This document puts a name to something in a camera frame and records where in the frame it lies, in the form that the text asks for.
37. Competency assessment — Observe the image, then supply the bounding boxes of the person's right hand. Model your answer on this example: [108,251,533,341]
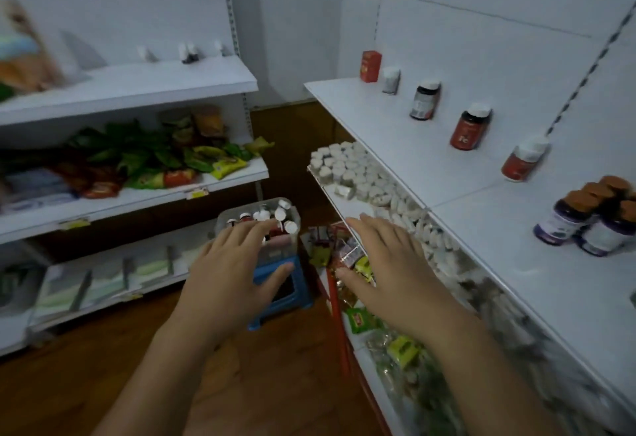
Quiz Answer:
[335,213,470,347]

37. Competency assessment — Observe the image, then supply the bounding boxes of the person's left hand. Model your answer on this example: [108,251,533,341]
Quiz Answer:
[164,219,295,347]

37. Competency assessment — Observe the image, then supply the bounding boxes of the clear plastic bin of bottles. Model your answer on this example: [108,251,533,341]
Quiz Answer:
[214,197,303,268]

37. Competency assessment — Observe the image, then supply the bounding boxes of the white metal shelf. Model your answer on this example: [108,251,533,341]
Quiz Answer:
[303,0,636,436]
[0,0,272,357]

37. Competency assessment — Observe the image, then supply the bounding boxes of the dark bottle orange label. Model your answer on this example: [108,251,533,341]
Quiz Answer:
[409,78,442,122]

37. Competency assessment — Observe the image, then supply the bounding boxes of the red carton box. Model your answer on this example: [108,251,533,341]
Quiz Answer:
[359,50,384,84]

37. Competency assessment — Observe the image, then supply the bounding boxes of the orange tissue box pack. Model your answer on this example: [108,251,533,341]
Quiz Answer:
[0,55,56,93]

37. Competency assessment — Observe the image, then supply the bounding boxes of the pile of mixed packets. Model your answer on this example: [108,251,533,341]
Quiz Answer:
[303,224,463,436]

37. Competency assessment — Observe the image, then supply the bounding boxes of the blue plastic stool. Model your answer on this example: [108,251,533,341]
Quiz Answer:
[247,254,315,331]

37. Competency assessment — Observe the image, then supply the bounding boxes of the row of pale flat packs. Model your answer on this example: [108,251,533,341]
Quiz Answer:
[34,239,215,317]

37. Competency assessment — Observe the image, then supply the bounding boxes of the stack of white heart-lid jars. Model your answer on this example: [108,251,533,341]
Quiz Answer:
[307,140,398,203]

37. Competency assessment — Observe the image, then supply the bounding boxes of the pile of snack bags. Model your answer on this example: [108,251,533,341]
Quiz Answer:
[0,120,275,201]

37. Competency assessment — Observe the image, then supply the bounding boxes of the orange instant noodle cup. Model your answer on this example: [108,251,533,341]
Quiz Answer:
[191,105,227,139]

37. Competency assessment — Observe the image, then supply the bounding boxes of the green instant noodle cup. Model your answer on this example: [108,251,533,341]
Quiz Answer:
[160,108,195,146]

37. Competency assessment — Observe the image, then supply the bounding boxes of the dark green pack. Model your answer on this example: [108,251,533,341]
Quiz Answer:
[0,264,30,310]

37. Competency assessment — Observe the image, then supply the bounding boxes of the blue tissue packs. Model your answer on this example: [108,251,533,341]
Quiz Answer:
[0,167,78,215]

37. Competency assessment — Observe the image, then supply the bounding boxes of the blue green wipes pack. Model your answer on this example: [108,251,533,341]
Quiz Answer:
[0,35,38,62]

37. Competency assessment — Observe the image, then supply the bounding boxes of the beige paper cup tube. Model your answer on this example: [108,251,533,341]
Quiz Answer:
[2,0,66,86]

